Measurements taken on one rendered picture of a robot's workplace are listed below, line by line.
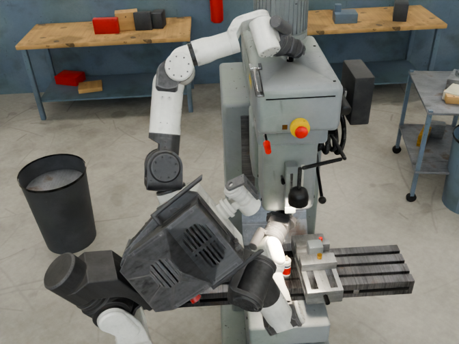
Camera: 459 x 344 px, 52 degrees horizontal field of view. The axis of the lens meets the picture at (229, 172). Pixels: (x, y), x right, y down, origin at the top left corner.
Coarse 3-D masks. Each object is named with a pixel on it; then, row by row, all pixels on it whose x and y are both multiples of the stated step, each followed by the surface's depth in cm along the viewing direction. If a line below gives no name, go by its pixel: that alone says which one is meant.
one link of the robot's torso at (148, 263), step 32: (160, 192) 135; (192, 192) 131; (160, 224) 130; (192, 224) 121; (224, 224) 134; (128, 256) 125; (160, 256) 124; (192, 256) 122; (224, 256) 122; (256, 256) 132; (160, 288) 127; (192, 288) 125
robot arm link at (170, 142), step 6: (150, 132) 134; (150, 138) 134; (156, 138) 132; (162, 138) 132; (168, 138) 132; (174, 138) 134; (162, 144) 132; (168, 144) 133; (174, 144) 134; (156, 150) 137; (174, 150) 134
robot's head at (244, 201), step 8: (240, 192) 136; (248, 192) 139; (224, 200) 141; (232, 200) 142; (240, 200) 139; (248, 200) 140; (256, 200) 141; (232, 208) 139; (240, 208) 140; (248, 208) 140; (256, 208) 141
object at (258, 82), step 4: (260, 64) 154; (252, 68) 151; (256, 68) 151; (260, 68) 151; (256, 72) 148; (256, 76) 146; (260, 76) 146; (256, 80) 143; (260, 80) 143; (256, 84) 141; (260, 84) 141; (256, 88) 139; (260, 88) 138; (260, 92) 136; (260, 96) 135
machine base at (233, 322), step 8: (224, 312) 283; (232, 312) 283; (240, 312) 282; (224, 320) 278; (232, 320) 278; (240, 320) 277; (224, 328) 273; (232, 328) 273; (240, 328) 273; (224, 336) 269; (232, 336) 268; (240, 336) 268
